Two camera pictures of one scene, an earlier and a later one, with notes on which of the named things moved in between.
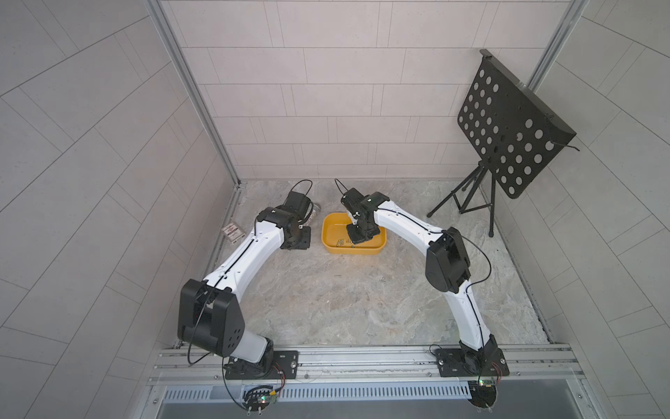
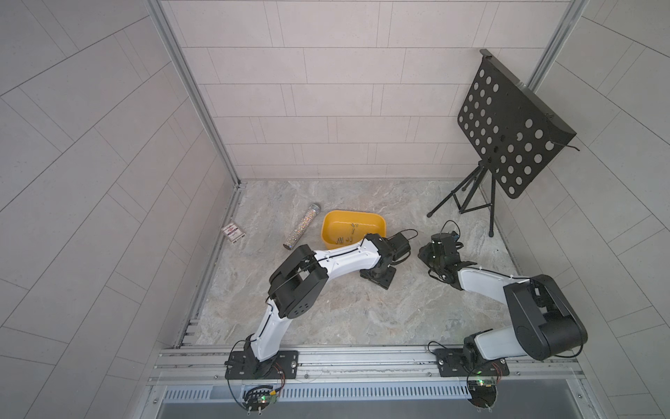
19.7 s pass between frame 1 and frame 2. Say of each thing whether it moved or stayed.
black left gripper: moved
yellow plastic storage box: stayed
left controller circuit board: stayed
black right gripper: moved
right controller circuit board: stayed
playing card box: stayed
